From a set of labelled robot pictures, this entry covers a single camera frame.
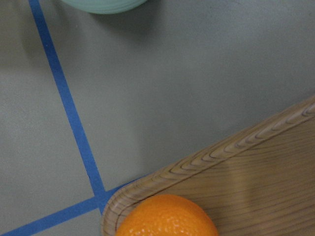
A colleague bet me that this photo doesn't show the orange fruit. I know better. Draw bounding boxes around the orange fruit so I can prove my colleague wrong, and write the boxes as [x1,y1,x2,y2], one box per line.
[116,194,219,236]

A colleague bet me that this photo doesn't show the wooden cutting board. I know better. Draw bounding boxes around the wooden cutting board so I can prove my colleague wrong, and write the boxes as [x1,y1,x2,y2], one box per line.
[101,97,315,236]

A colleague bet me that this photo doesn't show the green bowl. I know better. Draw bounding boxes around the green bowl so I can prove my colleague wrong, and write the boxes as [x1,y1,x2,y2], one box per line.
[63,0,146,14]

